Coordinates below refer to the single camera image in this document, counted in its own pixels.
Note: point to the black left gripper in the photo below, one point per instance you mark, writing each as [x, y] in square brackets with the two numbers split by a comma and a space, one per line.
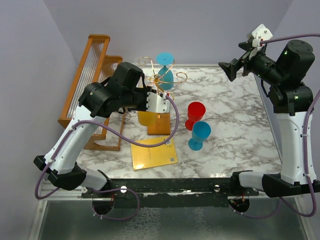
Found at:
[144, 91]

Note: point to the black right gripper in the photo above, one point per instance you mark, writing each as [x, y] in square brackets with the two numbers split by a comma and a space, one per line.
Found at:
[245, 60]

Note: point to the yellow plastic wine glass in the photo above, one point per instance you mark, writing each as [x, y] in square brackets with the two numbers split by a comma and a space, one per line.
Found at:
[146, 118]

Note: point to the blue plastic wine glass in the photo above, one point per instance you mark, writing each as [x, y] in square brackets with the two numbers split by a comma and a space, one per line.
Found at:
[167, 80]
[200, 132]

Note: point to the clear ribbed wine glass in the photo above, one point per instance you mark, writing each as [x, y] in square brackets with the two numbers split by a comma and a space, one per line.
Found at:
[144, 63]

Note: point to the red plastic wine glass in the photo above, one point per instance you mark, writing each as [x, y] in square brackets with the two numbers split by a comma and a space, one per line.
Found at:
[195, 112]

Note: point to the blue plastic wine glass front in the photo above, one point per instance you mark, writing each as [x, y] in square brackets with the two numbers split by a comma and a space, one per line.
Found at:
[200, 132]

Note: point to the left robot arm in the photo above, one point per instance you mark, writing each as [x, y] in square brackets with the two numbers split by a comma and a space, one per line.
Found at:
[97, 102]

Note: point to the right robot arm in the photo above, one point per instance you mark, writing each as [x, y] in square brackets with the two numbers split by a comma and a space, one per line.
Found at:
[292, 102]

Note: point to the wooden tiered acrylic shelf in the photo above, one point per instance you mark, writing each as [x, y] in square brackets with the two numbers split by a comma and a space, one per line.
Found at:
[94, 67]

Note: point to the yellow book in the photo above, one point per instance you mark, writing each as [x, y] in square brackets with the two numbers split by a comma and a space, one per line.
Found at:
[150, 157]

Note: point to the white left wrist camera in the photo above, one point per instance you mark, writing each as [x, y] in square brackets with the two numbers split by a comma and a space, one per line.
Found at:
[156, 103]

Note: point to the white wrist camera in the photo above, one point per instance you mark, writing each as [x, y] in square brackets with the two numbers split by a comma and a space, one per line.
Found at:
[258, 35]
[156, 103]

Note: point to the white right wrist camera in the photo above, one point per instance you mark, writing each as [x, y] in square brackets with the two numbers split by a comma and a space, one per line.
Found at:
[258, 35]

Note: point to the gold wire wine glass rack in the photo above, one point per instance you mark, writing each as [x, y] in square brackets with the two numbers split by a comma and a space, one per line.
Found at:
[162, 125]

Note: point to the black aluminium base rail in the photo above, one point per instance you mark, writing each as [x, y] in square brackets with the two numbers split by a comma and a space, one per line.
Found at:
[182, 192]

